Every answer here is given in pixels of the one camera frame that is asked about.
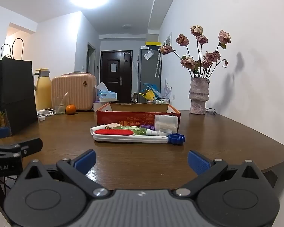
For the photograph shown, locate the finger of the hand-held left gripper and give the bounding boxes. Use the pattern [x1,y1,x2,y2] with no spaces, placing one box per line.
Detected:
[0,126,11,142]
[0,138,43,158]

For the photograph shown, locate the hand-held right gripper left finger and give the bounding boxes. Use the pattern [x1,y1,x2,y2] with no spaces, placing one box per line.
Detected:
[24,149,111,197]

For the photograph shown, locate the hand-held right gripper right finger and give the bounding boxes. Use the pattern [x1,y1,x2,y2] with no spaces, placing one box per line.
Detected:
[172,150,262,197]

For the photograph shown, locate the blue ridged lid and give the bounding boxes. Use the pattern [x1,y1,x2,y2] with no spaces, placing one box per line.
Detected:
[168,134,186,145]

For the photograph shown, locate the white and red lint brush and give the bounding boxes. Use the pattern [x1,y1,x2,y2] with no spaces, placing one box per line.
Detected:
[93,129,169,144]

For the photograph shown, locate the white tape roll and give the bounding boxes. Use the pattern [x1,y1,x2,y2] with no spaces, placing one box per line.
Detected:
[158,128,173,137]

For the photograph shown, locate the green clear bottle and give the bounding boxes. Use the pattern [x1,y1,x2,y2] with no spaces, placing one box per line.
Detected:
[120,126,147,134]

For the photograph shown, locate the red cardboard box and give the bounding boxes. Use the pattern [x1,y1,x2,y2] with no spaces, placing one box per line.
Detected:
[96,103,181,133]

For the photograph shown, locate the clear glass cup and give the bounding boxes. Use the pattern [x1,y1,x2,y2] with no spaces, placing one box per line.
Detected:
[54,92,69,114]

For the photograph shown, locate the black paper bag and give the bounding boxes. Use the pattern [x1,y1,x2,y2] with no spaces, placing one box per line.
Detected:
[0,38,38,135]

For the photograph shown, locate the translucent plastic swab box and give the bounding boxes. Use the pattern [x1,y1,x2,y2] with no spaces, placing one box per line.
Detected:
[154,114,179,133]

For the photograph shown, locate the yellow thermos jug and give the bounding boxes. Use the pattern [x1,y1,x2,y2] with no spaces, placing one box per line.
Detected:
[33,68,53,111]

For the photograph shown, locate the pale purple box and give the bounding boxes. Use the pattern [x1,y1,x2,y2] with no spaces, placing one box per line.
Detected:
[93,100,109,111]

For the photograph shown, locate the pink ceramic vase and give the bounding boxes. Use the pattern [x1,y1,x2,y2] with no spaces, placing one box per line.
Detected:
[189,77,210,115]

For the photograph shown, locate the pink ribbed suitcase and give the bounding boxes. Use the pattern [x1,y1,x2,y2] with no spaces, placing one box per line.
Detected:
[51,73,97,111]

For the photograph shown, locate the blue tissue box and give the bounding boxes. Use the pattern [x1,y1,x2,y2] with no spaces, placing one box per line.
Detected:
[95,82,119,103]

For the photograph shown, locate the cart with bottles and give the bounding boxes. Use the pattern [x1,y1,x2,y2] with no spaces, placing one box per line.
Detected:
[153,96,171,105]

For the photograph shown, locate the dark brown entrance door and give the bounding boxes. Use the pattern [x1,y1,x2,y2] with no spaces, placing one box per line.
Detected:
[100,50,133,104]

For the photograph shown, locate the yellow watering can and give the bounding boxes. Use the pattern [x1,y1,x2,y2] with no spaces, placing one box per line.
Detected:
[139,90,157,101]

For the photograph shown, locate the dried pink roses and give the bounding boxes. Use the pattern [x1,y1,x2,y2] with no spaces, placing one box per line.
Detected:
[159,25,232,79]

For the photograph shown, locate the grey refrigerator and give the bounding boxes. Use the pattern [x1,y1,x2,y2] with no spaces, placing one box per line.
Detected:
[138,47,161,102]

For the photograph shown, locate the grey interior door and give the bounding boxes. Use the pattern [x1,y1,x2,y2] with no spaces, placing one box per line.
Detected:
[87,42,96,76]

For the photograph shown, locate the folded patterned umbrella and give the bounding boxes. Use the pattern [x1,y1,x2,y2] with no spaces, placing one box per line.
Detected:
[155,50,162,78]

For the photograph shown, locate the white charger with cable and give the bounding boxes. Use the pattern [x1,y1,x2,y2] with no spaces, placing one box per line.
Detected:
[37,109,57,117]

